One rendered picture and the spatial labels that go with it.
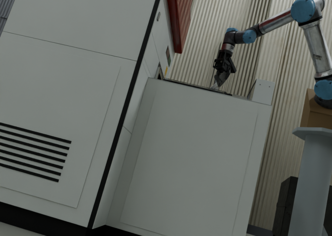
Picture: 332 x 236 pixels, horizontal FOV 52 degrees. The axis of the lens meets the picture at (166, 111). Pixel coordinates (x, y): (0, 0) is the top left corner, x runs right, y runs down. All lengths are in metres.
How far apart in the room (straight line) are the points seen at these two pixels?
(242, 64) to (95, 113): 3.99
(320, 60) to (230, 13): 3.86
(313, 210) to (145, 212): 0.88
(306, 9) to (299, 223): 1.08
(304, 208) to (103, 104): 1.16
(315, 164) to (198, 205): 0.72
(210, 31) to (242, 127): 3.93
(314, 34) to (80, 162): 1.27
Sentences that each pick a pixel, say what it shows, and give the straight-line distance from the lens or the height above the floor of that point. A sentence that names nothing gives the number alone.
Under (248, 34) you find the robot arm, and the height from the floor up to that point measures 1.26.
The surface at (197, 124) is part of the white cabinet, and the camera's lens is 1.66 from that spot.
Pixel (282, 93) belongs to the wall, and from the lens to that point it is 5.27.
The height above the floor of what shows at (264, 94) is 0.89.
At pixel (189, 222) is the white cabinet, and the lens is 1.63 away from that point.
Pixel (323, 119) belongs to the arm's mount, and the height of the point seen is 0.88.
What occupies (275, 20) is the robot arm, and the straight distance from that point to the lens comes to 2.10.
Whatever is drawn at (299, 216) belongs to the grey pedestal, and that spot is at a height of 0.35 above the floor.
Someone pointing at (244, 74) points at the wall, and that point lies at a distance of 5.27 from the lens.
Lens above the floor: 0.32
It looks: 12 degrees up
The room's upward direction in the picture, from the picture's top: 15 degrees clockwise
